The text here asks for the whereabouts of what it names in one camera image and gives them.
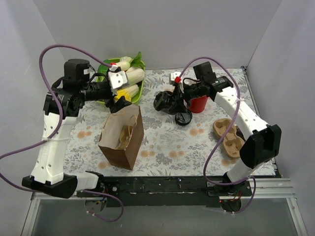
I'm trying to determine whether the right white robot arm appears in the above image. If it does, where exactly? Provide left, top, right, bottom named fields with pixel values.
left=169, top=62, right=282, bottom=196

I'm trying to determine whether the separated cardboard cup carrier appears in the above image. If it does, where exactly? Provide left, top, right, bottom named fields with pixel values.
left=116, top=125, right=133, bottom=149

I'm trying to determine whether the red straw holder cup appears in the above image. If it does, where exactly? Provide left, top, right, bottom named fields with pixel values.
left=188, top=96, right=208, bottom=114

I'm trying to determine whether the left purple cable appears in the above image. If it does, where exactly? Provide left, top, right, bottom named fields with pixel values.
left=0, top=44, right=124, bottom=222

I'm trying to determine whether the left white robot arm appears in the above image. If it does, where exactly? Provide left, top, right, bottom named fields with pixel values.
left=22, top=59, right=131, bottom=199

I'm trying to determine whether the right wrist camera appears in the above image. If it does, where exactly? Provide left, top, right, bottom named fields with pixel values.
left=169, top=71, right=184, bottom=93

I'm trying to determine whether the black coffee cup lid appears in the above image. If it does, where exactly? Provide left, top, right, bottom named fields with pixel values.
left=175, top=111, right=192, bottom=126

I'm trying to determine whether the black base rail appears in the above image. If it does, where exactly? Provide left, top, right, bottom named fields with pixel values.
left=76, top=176, right=254, bottom=208

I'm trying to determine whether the green vegetable tray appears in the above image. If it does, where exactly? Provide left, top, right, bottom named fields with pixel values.
left=95, top=58, right=146, bottom=106

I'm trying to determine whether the large napa cabbage toy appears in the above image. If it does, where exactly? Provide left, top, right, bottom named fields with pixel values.
left=126, top=68, right=145, bottom=86

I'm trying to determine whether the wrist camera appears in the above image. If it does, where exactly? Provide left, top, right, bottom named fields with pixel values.
left=169, top=71, right=184, bottom=93
left=108, top=71, right=129, bottom=95

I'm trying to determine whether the cardboard cup carrier tray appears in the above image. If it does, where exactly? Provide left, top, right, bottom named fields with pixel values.
left=213, top=118, right=245, bottom=159

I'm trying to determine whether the brown paper takeout bag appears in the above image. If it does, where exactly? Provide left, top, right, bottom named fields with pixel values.
left=98, top=104, right=144, bottom=170

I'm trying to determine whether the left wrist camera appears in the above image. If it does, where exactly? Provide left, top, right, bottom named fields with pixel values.
left=108, top=71, right=129, bottom=95

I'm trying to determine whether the white radish toy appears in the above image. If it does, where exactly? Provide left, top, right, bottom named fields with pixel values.
left=116, top=61, right=130, bottom=71

